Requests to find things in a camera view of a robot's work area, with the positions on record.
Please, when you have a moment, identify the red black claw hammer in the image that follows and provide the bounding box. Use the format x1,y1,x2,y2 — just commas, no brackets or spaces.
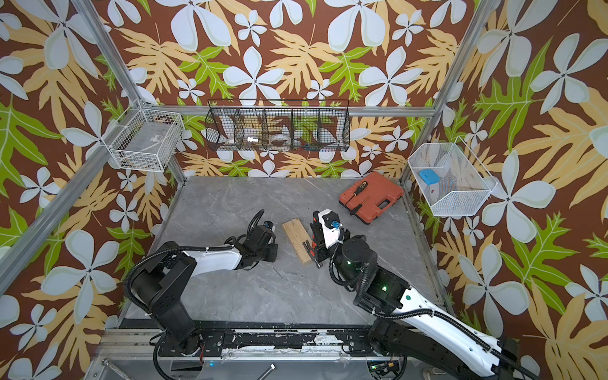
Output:
302,241,322,269

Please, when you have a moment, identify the wooden block with nails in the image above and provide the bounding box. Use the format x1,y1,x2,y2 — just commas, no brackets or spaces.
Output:
283,218,312,264

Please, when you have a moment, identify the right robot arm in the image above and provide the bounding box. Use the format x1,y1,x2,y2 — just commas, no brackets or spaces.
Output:
310,209,538,379

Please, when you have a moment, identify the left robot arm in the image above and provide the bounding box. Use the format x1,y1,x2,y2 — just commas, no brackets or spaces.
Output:
123,210,278,356

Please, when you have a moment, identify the yellow black screwdriver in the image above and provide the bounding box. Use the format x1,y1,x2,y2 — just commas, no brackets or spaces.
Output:
353,181,368,196

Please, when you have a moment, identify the red plastic tool case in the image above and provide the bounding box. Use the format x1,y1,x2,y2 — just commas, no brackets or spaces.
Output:
339,173,405,225

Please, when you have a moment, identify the blue object in basket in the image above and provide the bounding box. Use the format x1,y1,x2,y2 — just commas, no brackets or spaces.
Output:
419,169,441,185

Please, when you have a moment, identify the white mesh basket right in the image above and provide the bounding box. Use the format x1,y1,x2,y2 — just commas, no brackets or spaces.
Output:
408,138,498,218

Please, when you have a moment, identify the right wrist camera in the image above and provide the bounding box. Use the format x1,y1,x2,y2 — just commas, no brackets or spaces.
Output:
319,209,343,249

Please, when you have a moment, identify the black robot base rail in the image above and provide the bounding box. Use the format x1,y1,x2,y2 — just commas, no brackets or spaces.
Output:
99,320,414,358

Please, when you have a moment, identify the black wire basket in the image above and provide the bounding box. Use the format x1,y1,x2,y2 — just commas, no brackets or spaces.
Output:
203,99,352,152

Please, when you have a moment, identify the white wire basket left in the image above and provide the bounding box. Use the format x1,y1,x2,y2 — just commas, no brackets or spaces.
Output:
103,101,185,173

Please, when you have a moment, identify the aluminium frame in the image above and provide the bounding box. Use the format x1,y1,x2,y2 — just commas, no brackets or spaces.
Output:
1,1,497,291

